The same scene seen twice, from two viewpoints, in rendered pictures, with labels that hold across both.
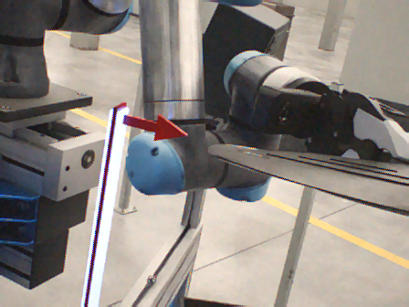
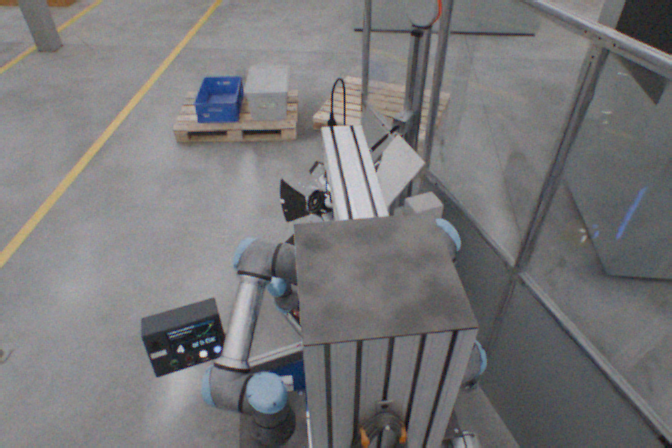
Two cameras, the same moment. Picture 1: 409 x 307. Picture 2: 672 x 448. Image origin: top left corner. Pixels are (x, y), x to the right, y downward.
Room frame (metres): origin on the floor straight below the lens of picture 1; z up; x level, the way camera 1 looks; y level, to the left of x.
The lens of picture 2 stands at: (1.27, 1.11, 2.58)
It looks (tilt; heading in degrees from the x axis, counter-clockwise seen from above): 42 degrees down; 239
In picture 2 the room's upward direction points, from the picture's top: straight up
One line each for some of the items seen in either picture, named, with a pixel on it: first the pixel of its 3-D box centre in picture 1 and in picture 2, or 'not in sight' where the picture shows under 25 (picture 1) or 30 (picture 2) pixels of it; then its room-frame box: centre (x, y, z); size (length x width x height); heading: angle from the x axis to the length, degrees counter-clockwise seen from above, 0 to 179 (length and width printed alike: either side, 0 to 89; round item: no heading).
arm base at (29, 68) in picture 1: (7, 58); (272, 416); (1.07, 0.37, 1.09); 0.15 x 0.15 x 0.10
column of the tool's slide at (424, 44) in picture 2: not in sight; (403, 185); (-0.19, -0.57, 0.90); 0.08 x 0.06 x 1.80; 115
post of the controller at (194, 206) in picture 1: (200, 174); not in sight; (1.05, 0.00, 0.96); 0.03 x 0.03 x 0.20; 80
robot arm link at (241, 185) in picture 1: (239, 157); (287, 298); (0.81, -0.05, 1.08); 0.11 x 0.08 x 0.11; 134
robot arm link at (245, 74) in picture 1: (263, 87); (281, 281); (0.82, -0.06, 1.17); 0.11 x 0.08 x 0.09; 27
